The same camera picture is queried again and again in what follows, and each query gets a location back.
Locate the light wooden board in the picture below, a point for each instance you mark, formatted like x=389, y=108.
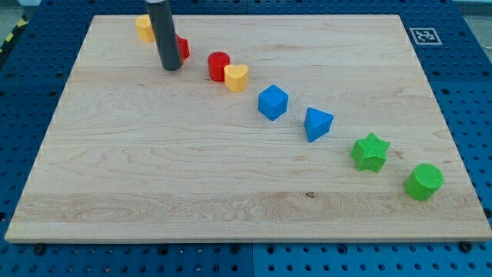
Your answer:
x=137, y=154

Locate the blue cube block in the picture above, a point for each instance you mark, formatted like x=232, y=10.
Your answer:
x=273, y=102

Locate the yellow heart block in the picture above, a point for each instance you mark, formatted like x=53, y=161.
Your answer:
x=236, y=77

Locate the blue triangular prism block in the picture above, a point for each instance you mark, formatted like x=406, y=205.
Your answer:
x=317, y=123

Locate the red cylinder block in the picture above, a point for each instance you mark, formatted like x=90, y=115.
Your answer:
x=216, y=63

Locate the red block behind tool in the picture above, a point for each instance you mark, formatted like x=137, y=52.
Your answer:
x=183, y=47

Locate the green star block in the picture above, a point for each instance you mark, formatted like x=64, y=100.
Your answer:
x=370, y=153

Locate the yellow block behind tool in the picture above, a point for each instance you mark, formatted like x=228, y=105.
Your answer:
x=144, y=28

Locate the green cylinder block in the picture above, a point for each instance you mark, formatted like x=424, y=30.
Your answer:
x=424, y=181

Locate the white fiducial marker tag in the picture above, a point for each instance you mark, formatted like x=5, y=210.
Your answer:
x=425, y=36

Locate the black bolt bottom left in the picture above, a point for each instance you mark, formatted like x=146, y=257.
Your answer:
x=39, y=249

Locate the black bolt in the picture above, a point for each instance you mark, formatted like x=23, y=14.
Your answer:
x=39, y=249
x=466, y=246

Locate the black bolt bottom right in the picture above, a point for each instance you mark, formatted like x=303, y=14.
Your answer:
x=466, y=246

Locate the yellow black hazard tape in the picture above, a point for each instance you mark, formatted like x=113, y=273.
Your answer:
x=14, y=35

